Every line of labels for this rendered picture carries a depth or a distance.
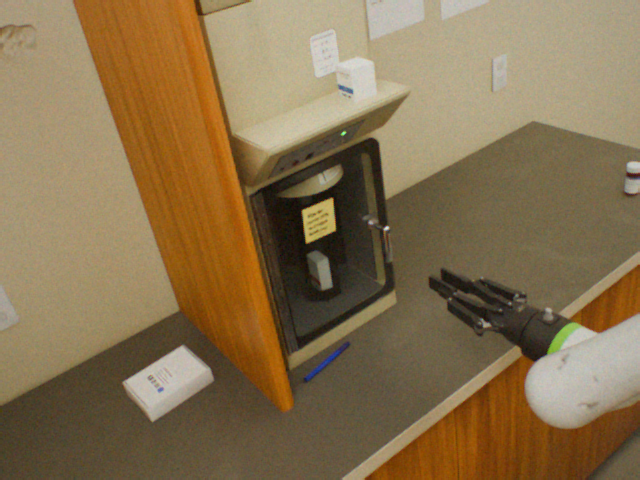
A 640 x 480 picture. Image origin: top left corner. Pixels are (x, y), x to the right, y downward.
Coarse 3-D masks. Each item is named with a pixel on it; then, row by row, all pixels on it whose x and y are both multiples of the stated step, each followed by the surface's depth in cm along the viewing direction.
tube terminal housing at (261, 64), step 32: (256, 0) 105; (288, 0) 108; (320, 0) 112; (352, 0) 116; (224, 32) 103; (256, 32) 107; (288, 32) 110; (352, 32) 119; (224, 64) 105; (256, 64) 109; (288, 64) 113; (224, 96) 107; (256, 96) 111; (288, 96) 115; (320, 96) 119; (320, 160) 125; (352, 320) 148
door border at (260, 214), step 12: (264, 204) 119; (264, 216) 120; (264, 228) 121; (264, 240) 122; (276, 264) 126; (276, 276) 127; (276, 288) 128; (276, 300) 129; (288, 312) 133; (288, 324) 134; (288, 336) 135
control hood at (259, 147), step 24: (336, 96) 118; (384, 96) 115; (288, 120) 112; (312, 120) 110; (336, 120) 109; (360, 120) 115; (384, 120) 124; (240, 144) 110; (264, 144) 105; (288, 144) 105; (264, 168) 108
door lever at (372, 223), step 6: (372, 222) 137; (372, 228) 138; (378, 228) 136; (384, 228) 134; (384, 234) 135; (384, 240) 136; (390, 240) 136; (384, 246) 137; (390, 246) 137; (384, 252) 138; (390, 252) 137; (384, 258) 139; (390, 258) 138
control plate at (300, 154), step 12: (336, 132) 113; (348, 132) 117; (312, 144) 111; (324, 144) 115; (336, 144) 120; (288, 156) 109; (300, 156) 113; (312, 156) 118; (276, 168) 112; (288, 168) 116
